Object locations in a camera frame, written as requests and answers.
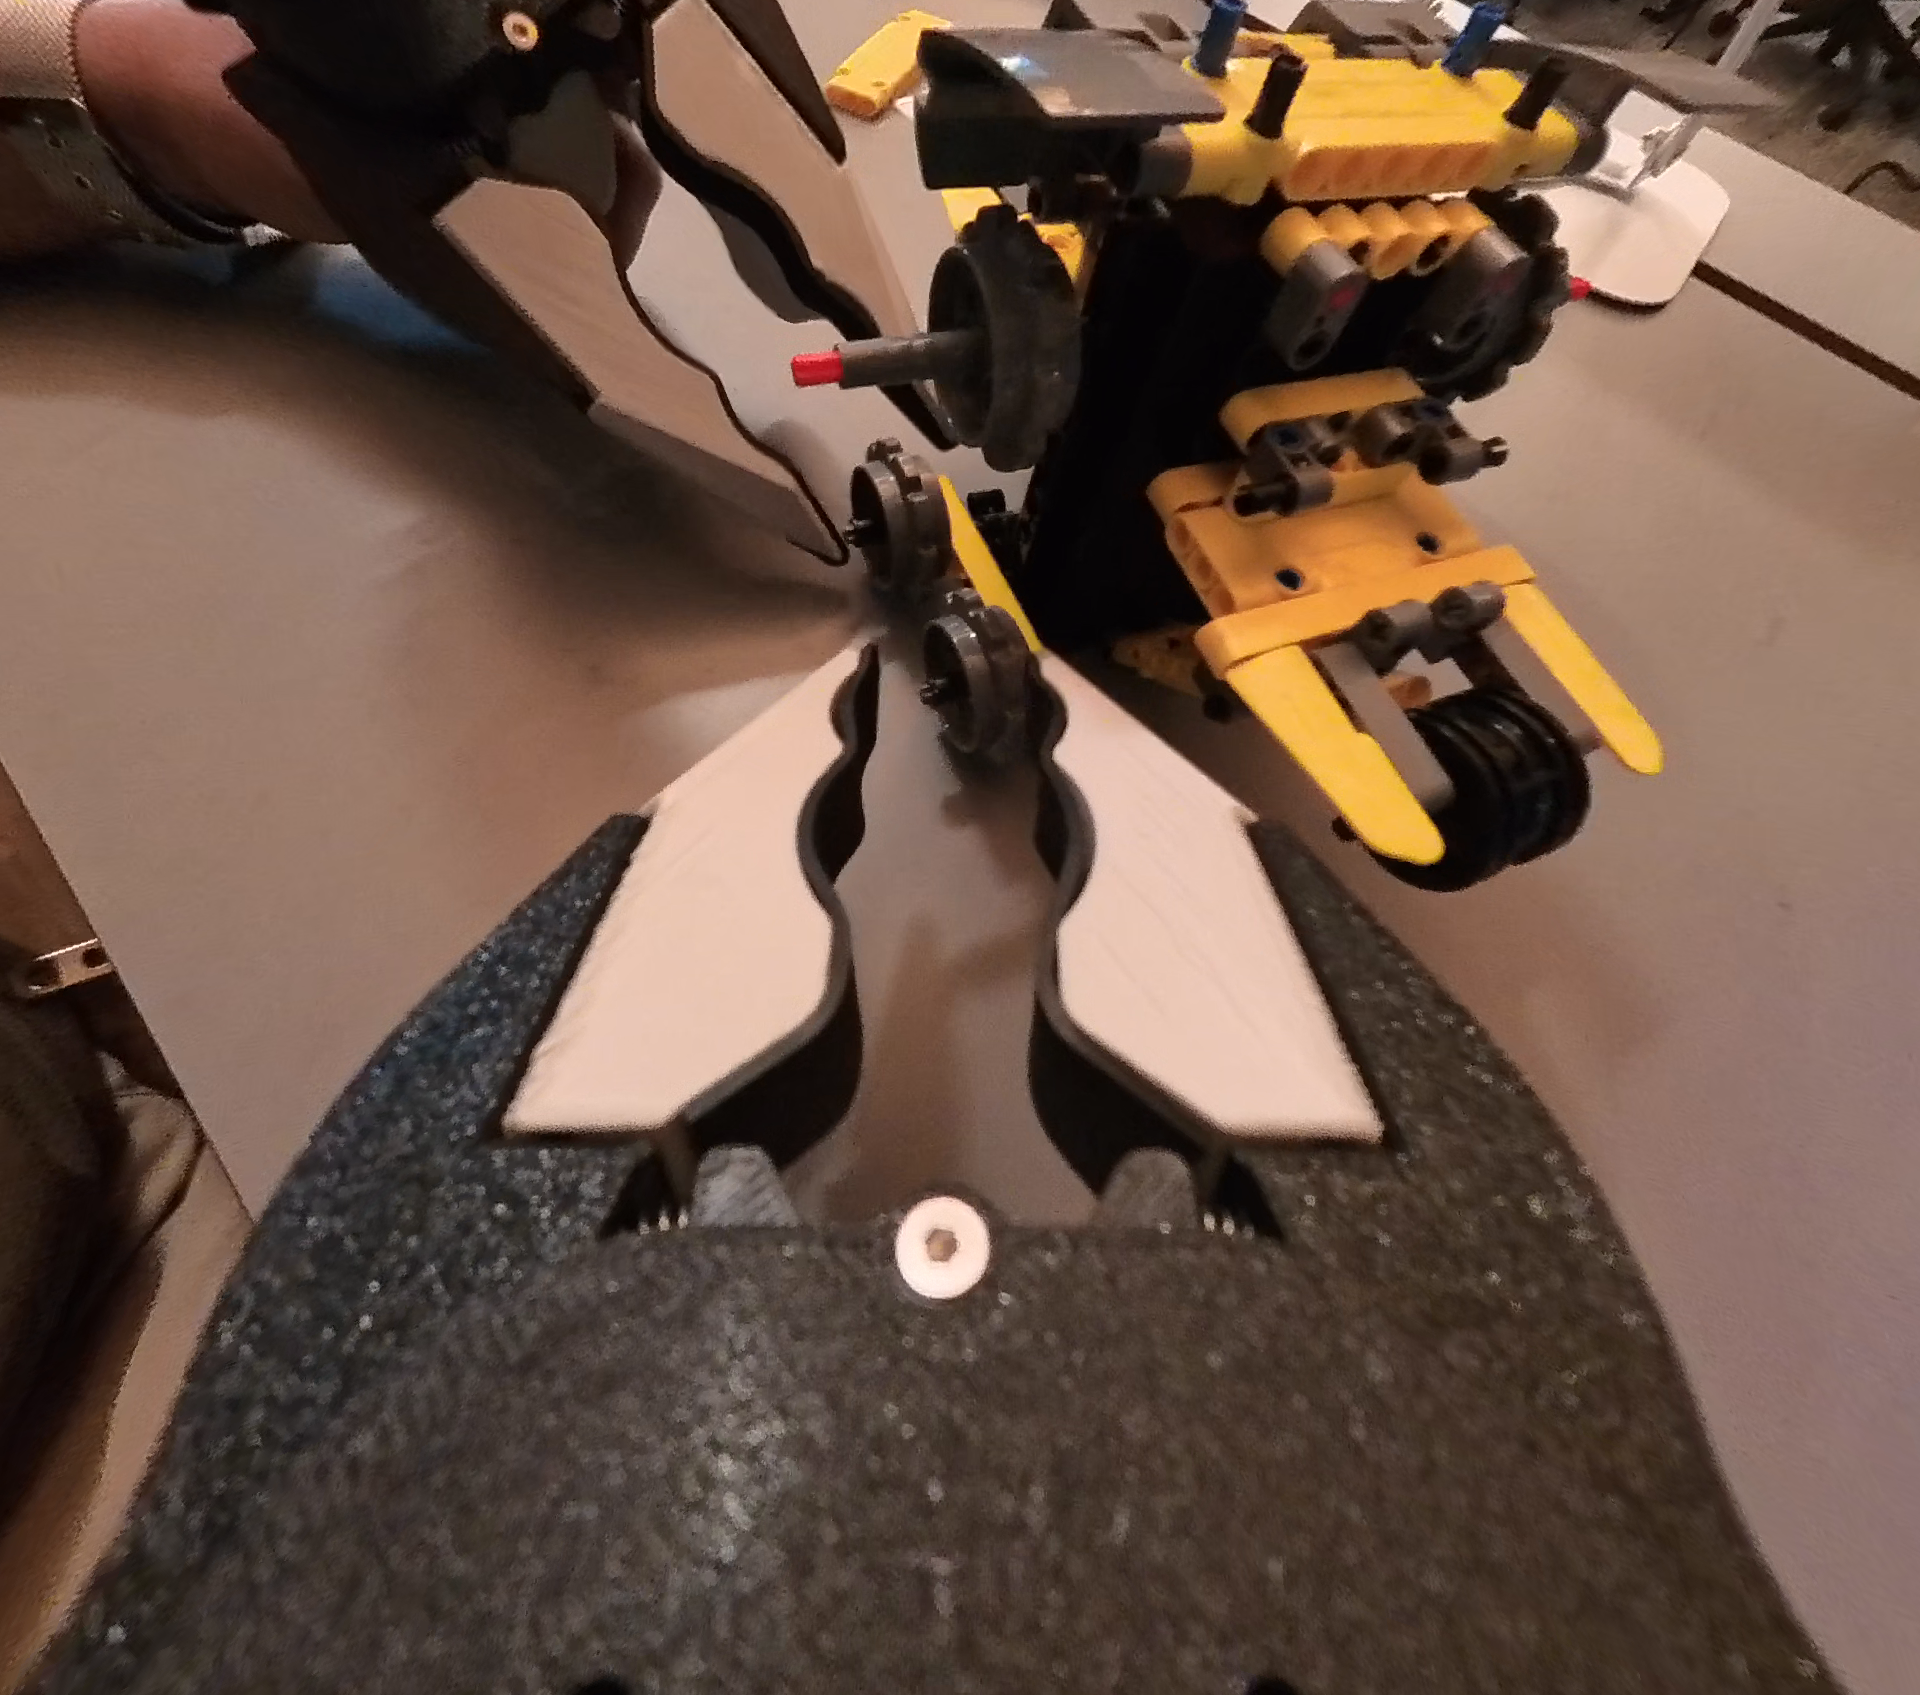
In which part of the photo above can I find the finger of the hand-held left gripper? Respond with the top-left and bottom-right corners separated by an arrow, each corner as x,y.
432,169 -> 852,566
645,0 -> 925,348

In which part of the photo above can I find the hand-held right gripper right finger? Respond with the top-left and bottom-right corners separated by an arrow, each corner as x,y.
1026,656 -> 1388,1187

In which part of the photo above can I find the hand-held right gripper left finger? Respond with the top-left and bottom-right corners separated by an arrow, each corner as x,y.
499,642 -> 887,1180

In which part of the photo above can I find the yellow beam with two wheels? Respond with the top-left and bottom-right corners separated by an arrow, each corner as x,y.
848,434 -> 1044,767

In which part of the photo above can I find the yellow toy brick vehicle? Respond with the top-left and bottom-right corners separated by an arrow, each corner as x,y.
788,0 -> 1796,894

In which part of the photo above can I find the person's left hand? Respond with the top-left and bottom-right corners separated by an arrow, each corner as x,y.
74,0 -> 354,231

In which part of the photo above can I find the yellow perforated toy panel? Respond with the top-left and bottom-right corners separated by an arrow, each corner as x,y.
825,11 -> 951,126

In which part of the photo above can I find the metal mesh wristwatch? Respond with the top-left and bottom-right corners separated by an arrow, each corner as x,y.
0,0 -> 264,250

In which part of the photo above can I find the metal bracket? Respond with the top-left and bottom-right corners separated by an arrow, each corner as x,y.
0,938 -> 116,998

